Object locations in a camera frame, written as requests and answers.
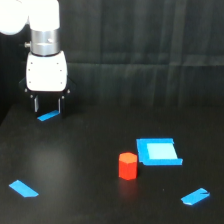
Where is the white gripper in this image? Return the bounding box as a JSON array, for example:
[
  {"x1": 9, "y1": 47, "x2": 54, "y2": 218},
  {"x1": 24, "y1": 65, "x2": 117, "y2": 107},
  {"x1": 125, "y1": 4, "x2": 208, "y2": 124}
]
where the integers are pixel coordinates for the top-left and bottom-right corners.
[{"x1": 19, "y1": 51, "x2": 75, "y2": 118}]

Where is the red hexagonal block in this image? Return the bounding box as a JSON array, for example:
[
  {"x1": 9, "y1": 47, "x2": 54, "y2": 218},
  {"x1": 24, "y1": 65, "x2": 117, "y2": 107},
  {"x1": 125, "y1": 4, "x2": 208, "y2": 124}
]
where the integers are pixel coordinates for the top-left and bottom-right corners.
[{"x1": 118, "y1": 152, "x2": 138, "y2": 180}]

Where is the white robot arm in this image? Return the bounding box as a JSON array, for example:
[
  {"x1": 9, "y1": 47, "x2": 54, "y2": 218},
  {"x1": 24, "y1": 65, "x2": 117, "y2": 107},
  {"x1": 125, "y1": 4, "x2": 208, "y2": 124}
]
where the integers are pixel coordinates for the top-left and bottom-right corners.
[{"x1": 0, "y1": 0, "x2": 75, "y2": 121}]

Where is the blue tape strip top left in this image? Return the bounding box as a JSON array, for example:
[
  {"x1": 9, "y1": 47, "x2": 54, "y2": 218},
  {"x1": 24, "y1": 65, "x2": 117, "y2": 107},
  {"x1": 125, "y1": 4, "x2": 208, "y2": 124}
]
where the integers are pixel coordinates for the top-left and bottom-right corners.
[{"x1": 37, "y1": 110, "x2": 59, "y2": 121}]

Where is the blue tape strip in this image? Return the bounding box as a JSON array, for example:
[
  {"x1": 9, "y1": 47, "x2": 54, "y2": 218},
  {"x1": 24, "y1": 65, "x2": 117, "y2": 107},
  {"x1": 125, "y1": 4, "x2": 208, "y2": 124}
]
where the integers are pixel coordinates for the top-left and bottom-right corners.
[
  {"x1": 9, "y1": 180, "x2": 38, "y2": 198},
  {"x1": 37, "y1": 110, "x2": 59, "y2": 121},
  {"x1": 181, "y1": 188, "x2": 210, "y2": 206}
]

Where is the blue tape strip bottom left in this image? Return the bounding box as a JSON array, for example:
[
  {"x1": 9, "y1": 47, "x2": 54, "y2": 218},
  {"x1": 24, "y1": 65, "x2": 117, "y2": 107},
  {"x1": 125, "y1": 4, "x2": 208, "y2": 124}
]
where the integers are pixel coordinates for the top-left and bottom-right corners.
[{"x1": 9, "y1": 180, "x2": 38, "y2": 198}]

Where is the blue square tape marker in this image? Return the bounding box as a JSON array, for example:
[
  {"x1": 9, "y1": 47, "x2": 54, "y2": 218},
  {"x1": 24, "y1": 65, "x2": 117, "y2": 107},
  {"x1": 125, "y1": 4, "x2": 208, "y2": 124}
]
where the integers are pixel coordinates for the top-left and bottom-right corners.
[{"x1": 136, "y1": 138, "x2": 183, "y2": 166}]

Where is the blue tape strip bottom right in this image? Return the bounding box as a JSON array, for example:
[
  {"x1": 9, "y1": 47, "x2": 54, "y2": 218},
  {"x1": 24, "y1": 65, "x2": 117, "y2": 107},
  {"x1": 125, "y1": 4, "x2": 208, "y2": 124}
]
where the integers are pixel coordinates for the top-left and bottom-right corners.
[{"x1": 181, "y1": 188, "x2": 210, "y2": 206}]

